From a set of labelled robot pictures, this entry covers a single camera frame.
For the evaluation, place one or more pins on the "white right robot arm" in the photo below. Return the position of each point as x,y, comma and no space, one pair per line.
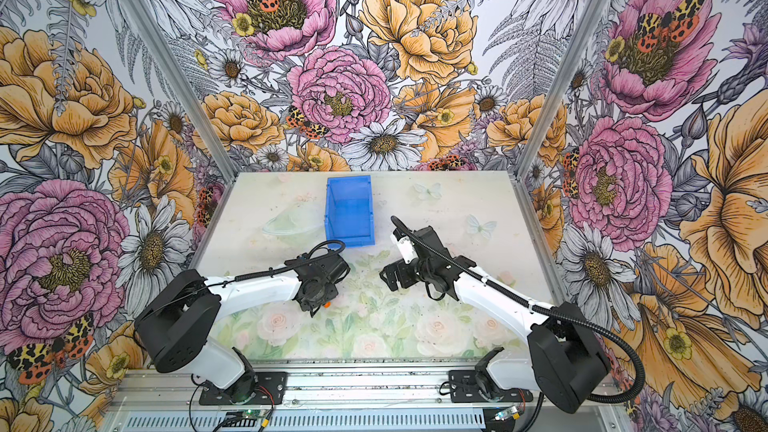
563,359

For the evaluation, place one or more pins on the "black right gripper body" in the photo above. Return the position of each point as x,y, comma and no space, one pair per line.
410,274

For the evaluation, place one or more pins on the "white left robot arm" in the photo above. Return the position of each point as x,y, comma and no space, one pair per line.
174,328

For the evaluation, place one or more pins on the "aluminium frame post left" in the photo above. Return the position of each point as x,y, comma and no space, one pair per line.
140,15

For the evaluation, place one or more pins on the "aluminium frame post right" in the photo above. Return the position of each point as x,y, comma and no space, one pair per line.
584,28

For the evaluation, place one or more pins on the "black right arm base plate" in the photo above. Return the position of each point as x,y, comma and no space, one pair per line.
470,386

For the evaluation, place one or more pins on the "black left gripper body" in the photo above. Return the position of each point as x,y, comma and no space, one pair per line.
328,292

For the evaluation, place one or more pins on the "blue plastic bin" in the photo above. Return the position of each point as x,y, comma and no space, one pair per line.
349,211

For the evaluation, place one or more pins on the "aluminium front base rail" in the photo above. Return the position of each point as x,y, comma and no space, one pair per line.
300,385

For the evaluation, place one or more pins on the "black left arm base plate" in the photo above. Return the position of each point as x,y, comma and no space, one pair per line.
259,388

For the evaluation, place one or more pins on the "white slotted cable duct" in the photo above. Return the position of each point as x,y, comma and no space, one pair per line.
314,420

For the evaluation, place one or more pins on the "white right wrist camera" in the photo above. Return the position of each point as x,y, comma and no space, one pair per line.
405,248

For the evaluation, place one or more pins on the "aluminium frame post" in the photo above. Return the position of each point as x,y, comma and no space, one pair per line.
584,28
140,15

